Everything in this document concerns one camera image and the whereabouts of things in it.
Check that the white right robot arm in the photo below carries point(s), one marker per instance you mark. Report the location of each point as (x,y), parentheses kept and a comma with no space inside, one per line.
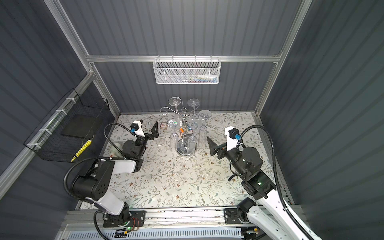
(265,207)

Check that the clear flute back left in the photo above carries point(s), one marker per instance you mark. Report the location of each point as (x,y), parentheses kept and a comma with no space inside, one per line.
(175,102)

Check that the clear flute back right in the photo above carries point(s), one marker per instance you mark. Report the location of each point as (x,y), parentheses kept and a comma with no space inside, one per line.
(194,103)

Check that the silver wine glass rack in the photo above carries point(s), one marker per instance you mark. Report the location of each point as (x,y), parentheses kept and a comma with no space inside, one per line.
(187,144)

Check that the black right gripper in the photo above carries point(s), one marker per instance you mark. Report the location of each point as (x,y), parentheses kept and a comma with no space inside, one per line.
(213,146)

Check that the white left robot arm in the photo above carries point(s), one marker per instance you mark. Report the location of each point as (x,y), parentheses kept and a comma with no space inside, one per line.
(88,180)

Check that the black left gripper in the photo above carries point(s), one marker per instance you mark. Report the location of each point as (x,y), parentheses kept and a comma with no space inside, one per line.
(151,135)

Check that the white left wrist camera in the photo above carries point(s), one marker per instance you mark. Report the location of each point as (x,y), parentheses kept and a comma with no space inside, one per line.
(136,129)

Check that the black wire mesh basket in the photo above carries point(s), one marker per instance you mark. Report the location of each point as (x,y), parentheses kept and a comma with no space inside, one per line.
(79,119)

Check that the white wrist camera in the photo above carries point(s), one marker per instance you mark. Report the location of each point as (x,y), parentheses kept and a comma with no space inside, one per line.
(136,129)
(233,137)

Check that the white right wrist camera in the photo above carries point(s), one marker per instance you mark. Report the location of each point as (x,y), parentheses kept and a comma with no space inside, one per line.
(233,137)

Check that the clear flute front centre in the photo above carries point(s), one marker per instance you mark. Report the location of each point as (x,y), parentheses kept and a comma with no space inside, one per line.
(195,125)

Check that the items in white basket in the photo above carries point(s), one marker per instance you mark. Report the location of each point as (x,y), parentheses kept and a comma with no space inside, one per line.
(199,79)

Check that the yellow black striped item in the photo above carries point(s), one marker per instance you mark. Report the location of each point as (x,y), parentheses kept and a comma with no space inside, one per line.
(81,150)

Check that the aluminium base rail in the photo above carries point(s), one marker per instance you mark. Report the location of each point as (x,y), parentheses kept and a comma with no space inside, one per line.
(157,218)

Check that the clear champagne flute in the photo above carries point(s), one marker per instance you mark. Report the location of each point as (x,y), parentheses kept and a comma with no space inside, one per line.
(160,141)
(175,124)

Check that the white wire mesh basket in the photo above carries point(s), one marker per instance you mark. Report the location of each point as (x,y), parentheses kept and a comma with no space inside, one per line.
(166,73)

